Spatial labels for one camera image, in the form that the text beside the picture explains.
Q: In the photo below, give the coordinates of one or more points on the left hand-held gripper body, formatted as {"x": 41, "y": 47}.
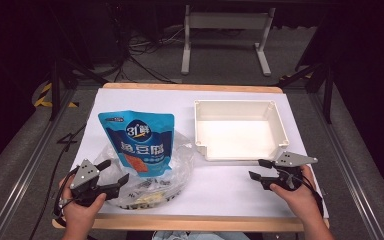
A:
{"x": 84, "y": 176}

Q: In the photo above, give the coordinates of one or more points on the clear plastic bag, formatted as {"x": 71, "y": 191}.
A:
{"x": 176, "y": 166}

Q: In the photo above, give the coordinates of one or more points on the wooden table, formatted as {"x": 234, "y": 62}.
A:
{"x": 196, "y": 222}

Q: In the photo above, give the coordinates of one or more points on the white plastic box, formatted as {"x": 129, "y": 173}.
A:
{"x": 238, "y": 136}

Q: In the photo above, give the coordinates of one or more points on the black metal stand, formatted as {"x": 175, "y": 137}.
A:
{"x": 328, "y": 93}
{"x": 56, "y": 90}

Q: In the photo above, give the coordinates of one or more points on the aluminium rail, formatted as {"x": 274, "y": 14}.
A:
{"x": 350, "y": 173}
{"x": 30, "y": 163}

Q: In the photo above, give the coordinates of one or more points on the person's left hand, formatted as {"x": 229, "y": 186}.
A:
{"x": 80, "y": 213}

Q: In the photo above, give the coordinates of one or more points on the blue snack pouch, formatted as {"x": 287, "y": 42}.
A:
{"x": 143, "y": 143}

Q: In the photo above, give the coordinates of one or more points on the white metal stand frame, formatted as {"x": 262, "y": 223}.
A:
{"x": 226, "y": 20}

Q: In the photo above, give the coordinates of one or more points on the yellow black hazard tape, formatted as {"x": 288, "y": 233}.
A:
{"x": 43, "y": 96}

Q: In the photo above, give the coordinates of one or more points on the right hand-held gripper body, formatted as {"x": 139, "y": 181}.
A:
{"x": 290, "y": 173}

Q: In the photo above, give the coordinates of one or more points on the person's right hand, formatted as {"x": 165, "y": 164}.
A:
{"x": 296, "y": 203}

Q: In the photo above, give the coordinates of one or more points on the white paper sheet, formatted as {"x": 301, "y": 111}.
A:
{"x": 220, "y": 190}

